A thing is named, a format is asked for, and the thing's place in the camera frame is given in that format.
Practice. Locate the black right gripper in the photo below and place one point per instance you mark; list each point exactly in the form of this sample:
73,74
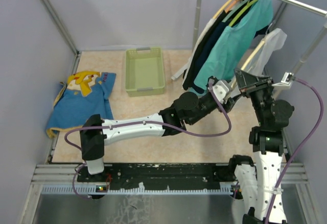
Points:
249,83

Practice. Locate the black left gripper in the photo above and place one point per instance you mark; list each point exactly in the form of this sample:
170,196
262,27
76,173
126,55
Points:
230,102

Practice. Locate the cream hanger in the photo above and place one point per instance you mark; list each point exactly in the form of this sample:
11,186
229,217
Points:
248,61

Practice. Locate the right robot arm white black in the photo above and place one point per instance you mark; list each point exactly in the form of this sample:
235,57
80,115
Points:
260,178

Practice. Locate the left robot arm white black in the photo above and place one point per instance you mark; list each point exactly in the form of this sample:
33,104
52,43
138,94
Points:
188,109

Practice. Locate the black t-shirt white trim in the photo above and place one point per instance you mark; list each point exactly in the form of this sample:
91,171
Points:
199,46

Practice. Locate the teal t-shirt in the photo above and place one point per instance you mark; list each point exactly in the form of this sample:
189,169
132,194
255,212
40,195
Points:
233,43

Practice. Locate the dark navy t-shirt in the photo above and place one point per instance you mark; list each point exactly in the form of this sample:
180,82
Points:
213,39

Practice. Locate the green hanger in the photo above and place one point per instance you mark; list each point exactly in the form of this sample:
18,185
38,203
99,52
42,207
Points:
245,5

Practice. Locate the yellow hanger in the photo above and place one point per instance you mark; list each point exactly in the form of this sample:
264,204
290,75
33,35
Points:
223,7

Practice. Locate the blue Pikachu t-shirt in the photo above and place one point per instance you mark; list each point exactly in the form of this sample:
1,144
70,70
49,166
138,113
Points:
83,94

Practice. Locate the light green plastic basket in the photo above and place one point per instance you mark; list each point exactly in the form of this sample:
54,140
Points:
144,72

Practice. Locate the metal clothes rack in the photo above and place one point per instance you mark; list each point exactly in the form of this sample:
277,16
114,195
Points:
296,3

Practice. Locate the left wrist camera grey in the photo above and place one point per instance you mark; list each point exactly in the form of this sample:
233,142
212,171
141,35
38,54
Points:
220,90

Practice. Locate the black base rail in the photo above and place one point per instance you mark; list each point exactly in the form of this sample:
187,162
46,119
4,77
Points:
180,178

